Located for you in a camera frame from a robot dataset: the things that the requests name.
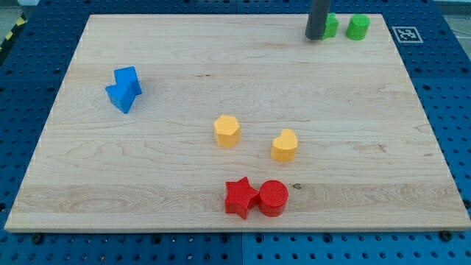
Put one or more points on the yellow hexagon block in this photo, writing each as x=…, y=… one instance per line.
x=227, y=131

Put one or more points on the wooden board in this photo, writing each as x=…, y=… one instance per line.
x=367, y=158

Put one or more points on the yellow heart block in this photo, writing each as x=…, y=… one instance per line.
x=284, y=146

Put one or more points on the red star block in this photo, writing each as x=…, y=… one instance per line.
x=241, y=197

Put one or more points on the red cylinder block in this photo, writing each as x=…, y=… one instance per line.
x=274, y=196

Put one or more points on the blue arrow block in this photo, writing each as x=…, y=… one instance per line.
x=126, y=88

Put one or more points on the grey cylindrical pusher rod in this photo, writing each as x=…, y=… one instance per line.
x=317, y=17

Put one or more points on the green block behind rod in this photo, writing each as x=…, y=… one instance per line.
x=331, y=26

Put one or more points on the green rounded block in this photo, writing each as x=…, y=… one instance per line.
x=358, y=27

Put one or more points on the white fiducial marker tag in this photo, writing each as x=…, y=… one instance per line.
x=407, y=34

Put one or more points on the yellow black hazard tape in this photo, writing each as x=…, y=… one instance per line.
x=14, y=33

